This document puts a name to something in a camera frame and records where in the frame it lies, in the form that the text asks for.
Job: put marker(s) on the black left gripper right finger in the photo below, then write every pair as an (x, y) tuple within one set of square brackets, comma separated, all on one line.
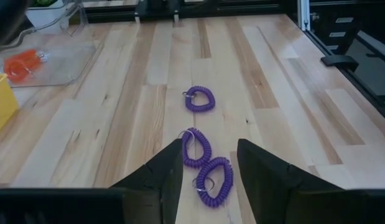
[(288, 202)]

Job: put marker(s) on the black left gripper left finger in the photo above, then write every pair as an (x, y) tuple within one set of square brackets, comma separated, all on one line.
[(142, 202)]

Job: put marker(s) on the green plant in white pot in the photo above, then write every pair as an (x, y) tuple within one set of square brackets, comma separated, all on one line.
[(46, 17)]

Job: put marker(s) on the clear plastic bin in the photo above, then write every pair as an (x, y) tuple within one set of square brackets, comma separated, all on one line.
[(64, 62)]

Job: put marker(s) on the yellow plastic basket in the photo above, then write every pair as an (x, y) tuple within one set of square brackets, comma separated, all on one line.
[(4, 102)]

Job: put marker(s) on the black table edge clamp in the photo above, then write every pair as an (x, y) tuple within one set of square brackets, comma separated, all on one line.
[(338, 60)]

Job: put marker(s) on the black labelled cabinet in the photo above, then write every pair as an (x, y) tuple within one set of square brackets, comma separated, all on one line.
[(335, 40)]

